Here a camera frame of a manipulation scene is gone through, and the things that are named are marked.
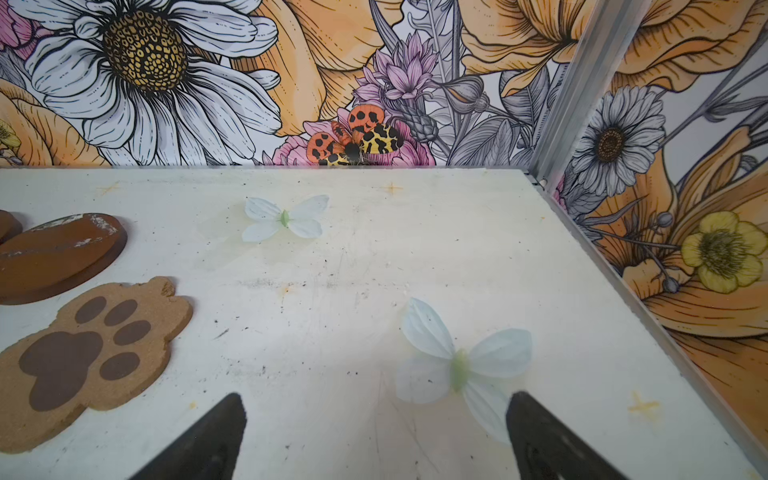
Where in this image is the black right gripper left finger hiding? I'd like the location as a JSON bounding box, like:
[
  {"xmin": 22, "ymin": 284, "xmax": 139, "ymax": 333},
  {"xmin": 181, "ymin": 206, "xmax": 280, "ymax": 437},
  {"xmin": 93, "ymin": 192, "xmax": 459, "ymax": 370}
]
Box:
[{"xmin": 131, "ymin": 393, "xmax": 247, "ymax": 480}]

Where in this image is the paw print cork coaster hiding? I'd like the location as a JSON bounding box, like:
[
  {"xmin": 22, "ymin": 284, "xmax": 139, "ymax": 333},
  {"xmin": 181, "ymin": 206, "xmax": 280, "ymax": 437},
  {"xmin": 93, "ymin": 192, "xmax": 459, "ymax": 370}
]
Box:
[{"xmin": 1, "ymin": 277, "xmax": 193, "ymax": 454}]

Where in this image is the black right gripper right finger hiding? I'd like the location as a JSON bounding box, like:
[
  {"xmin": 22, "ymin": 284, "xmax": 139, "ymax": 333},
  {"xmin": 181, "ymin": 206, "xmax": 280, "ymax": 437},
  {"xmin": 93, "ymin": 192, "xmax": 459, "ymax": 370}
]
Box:
[{"xmin": 506, "ymin": 391, "xmax": 626, "ymax": 480}]

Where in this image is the brown round wooden coaster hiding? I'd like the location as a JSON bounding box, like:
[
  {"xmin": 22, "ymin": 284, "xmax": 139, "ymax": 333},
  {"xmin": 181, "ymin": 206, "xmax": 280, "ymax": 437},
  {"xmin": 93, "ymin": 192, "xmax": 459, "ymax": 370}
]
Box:
[{"xmin": 1, "ymin": 213, "xmax": 128, "ymax": 305}]

